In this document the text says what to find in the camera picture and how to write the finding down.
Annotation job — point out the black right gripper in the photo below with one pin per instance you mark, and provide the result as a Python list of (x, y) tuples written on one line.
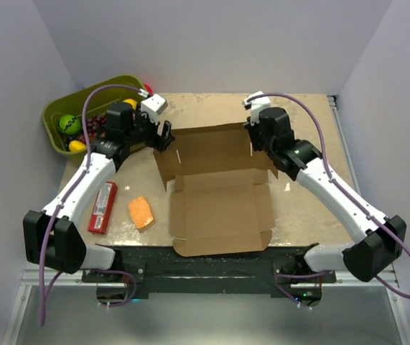
[(251, 129)]

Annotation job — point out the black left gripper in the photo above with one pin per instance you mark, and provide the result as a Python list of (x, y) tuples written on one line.
[(157, 142)]

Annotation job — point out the brown cardboard box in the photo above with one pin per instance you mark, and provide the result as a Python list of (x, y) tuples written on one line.
[(221, 200)]

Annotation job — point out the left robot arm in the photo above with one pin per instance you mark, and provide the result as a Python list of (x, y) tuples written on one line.
[(51, 237)]

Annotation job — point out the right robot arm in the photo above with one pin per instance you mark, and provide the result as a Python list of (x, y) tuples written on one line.
[(376, 238)]

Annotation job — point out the yellow toy lemon back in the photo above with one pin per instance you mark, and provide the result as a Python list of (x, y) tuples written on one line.
[(132, 102)]

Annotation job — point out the yellow toy lemon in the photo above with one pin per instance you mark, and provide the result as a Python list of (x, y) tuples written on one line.
[(132, 102), (76, 145)]

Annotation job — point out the red ball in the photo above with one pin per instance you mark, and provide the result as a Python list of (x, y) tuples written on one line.
[(148, 88)]

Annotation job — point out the purple toy grapes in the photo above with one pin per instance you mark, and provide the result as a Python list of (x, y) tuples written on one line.
[(92, 125)]

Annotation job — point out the orange sponge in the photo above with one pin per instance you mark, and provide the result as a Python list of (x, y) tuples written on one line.
[(141, 213)]

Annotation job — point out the yellow toy lemon front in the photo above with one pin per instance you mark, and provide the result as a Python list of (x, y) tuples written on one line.
[(76, 145)]

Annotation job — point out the green plastic bin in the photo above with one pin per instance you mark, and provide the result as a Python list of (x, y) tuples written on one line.
[(72, 104)]

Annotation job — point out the green toy ball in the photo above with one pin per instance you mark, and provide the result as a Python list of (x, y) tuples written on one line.
[(69, 125)]

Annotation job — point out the red snack bar package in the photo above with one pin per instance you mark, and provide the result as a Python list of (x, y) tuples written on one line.
[(102, 209)]

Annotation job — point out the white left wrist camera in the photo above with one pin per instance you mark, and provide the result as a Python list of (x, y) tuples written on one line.
[(154, 105)]

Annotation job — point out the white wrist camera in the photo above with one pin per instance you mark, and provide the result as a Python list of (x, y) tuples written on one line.
[(257, 102), (154, 105)]

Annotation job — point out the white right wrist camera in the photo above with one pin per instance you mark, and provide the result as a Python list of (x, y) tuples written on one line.
[(257, 102)]

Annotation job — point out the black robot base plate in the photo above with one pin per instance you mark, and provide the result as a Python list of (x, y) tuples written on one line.
[(140, 271)]

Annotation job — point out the aluminium frame rail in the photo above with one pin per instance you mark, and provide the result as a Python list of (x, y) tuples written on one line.
[(395, 302)]

